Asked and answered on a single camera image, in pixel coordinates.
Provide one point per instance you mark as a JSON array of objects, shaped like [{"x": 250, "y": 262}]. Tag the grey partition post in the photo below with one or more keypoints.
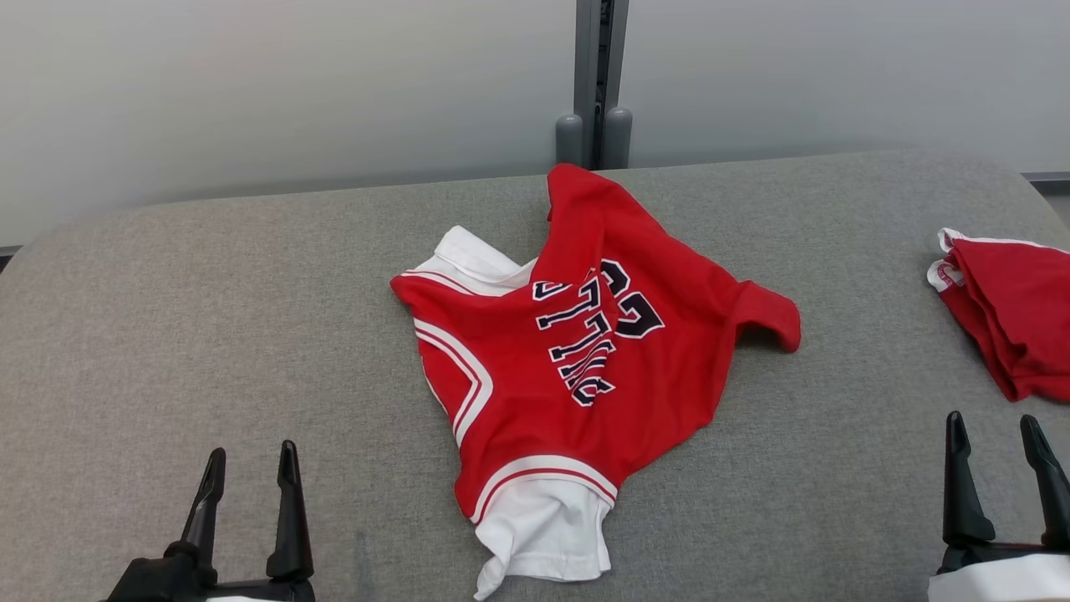
[{"x": 595, "y": 84}]

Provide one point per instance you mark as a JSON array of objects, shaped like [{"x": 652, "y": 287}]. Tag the red shorts with white stripe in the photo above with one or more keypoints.
[{"x": 1016, "y": 326}]

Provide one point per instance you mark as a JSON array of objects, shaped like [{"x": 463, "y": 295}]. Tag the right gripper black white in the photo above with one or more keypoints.
[{"x": 1003, "y": 577}]

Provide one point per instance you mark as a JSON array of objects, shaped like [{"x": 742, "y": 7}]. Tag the red basketball jersey white trim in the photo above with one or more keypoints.
[{"x": 535, "y": 418}]

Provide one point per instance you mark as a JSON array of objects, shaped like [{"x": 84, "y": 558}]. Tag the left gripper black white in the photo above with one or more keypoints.
[{"x": 267, "y": 590}]

